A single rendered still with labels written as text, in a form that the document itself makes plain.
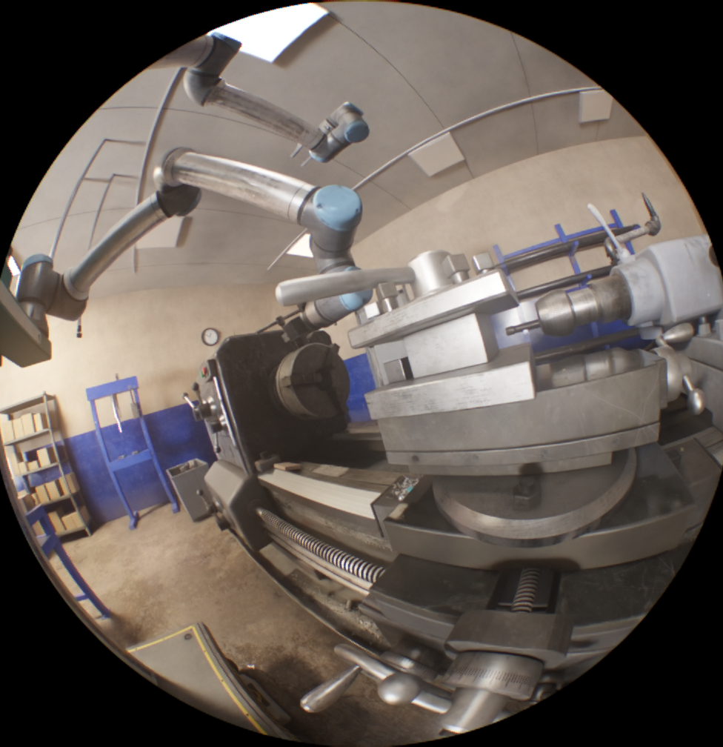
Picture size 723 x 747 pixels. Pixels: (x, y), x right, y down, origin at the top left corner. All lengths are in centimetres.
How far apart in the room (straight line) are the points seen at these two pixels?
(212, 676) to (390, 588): 87
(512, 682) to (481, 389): 22
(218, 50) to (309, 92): 168
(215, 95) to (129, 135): 178
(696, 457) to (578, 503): 26
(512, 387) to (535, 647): 19
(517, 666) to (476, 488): 17
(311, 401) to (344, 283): 53
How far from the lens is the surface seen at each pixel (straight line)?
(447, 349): 23
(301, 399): 70
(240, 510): 91
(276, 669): 133
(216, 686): 102
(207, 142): 265
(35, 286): 101
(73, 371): 451
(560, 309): 45
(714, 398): 60
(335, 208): 43
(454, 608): 25
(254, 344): 90
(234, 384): 84
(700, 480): 39
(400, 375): 27
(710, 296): 59
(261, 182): 52
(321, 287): 23
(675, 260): 54
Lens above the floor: 109
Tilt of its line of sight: 1 degrees down
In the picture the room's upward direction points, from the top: 16 degrees counter-clockwise
